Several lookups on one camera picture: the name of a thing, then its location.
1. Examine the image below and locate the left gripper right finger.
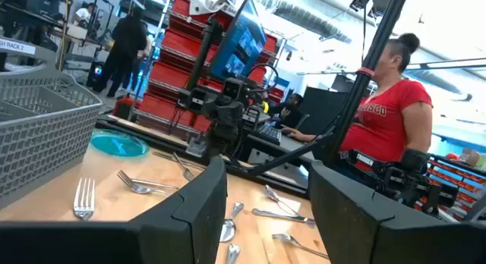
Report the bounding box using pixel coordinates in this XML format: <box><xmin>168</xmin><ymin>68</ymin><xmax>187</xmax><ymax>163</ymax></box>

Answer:
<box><xmin>308</xmin><ymin>160</ymin><xmax>396</xmax><ymax>264</ymax></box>

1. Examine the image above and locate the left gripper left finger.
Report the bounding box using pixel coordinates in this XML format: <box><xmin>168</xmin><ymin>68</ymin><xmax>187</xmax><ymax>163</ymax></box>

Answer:
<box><xmin>131</xmin><ymin>156</ymin><xmax>228</xmax><ymax>264</ymax></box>

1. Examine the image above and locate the black keyboard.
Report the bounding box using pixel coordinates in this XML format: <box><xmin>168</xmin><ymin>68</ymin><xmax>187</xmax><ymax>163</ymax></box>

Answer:
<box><xmin>257</xmin><ymin>124</ymin><xmax>282</xmax><ymax>146</ymax></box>

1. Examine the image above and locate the person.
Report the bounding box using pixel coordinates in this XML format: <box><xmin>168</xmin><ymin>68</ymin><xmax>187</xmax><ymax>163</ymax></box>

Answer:
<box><xmin>93</xmin><ymin>8</ymin><xmax>149</xmax><ymax>98</ymax></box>
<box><xmin>74</xmin><ymin>2</ymin><xmax>98</xmax><ymax>30</ymax></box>
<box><xmin>265</xmin><ymin>93</ymin><xmax>305</xmax><ymax>130</ymax></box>
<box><xmin>282</xmin><ymin>32</ymin><xmax>434</xmax><ymax>172</ymax></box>

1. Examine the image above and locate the red storage bins rack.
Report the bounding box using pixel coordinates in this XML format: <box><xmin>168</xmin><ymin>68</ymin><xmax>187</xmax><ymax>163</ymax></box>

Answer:
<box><xmin>131</xmin><ymin>0</ymin><xmax>280</xmax><ymax>136</ymax></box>
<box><xmin>413</xmin><ymin>153</ymin><xmax>486</xmax><ymax>223</ymax></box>

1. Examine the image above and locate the computer monitor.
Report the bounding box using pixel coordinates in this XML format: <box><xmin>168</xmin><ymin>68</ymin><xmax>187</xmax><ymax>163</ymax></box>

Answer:
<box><xmin>207</xmin><ymin>0</ymin><xmax>268</xmax><ymax>81</ymax></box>

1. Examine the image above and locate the red bag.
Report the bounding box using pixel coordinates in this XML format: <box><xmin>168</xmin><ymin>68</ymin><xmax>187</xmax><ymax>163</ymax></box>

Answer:
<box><xmin>113</xmin><ymin>96</ymin><xmax>136</xmax><ymax>121</ymax></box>

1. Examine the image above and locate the teal translucent plate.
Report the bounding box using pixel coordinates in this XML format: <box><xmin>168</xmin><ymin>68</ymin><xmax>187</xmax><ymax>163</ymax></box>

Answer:
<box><xmin>90</xmin><ymin>129</ymin><xmax>150</xmax><ymax>158</ymax></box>

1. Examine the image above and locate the black lit computer case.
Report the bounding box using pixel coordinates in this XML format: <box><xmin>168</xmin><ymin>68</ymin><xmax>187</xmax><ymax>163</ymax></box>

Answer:
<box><xmin>86</xmin><ymin>61</ymin><xmax>106</xmax><ymax>89</ymax></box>

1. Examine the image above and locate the grey plastic cutlery basket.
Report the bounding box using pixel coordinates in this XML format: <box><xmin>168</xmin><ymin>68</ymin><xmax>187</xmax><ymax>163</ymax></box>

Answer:
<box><xmin>0</xmin><ymin>38</ymin><xmax>103</xmax><ymax>210</ymax></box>

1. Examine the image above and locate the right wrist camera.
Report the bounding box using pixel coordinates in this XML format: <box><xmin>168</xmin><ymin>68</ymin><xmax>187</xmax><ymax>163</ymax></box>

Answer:
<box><xmin>222</xmin><ymin>77</ymin><xmax>250</xmax><ymax>102</ymax></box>

